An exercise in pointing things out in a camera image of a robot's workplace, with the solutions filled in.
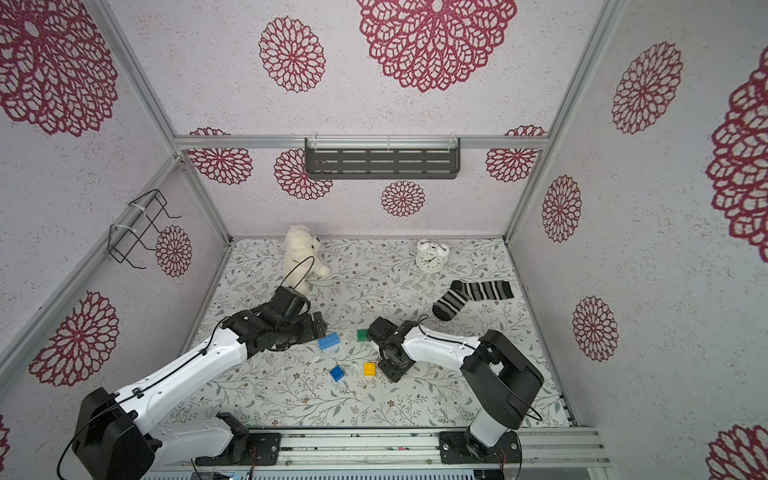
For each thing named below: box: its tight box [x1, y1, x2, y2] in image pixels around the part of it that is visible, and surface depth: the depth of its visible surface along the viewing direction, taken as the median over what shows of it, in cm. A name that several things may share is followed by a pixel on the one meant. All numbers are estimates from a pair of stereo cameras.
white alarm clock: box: [416, 239, 450, 273], surface depth 106 cm
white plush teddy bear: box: [283, 225, 331, 295], surface depth 96 cm
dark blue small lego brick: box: [330, 365, 345, 382], surface depth 87 cm
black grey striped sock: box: [432, 280, 515, 321], surface depth 105 cm
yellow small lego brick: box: [364, 362, 377, 377], surface depth 87 cm
